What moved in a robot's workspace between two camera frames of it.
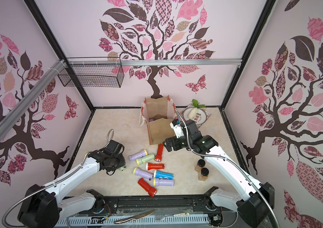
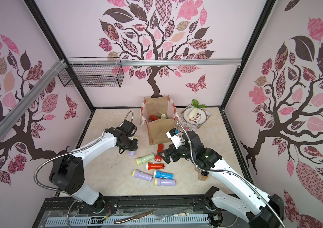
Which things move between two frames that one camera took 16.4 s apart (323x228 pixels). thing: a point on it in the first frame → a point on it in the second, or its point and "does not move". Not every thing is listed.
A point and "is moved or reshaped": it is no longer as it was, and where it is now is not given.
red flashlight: [149, 166] does not move
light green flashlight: [147, 158] does not move
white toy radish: [194, 112] does not move
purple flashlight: [158, 182] does not move
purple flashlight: [137, 171] does not move
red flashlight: [151, 190] → [153, 118]
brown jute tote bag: [158, 113] does not move
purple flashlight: [136, 156] is moved or reshaped
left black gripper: [122, 163] → [133, 147]
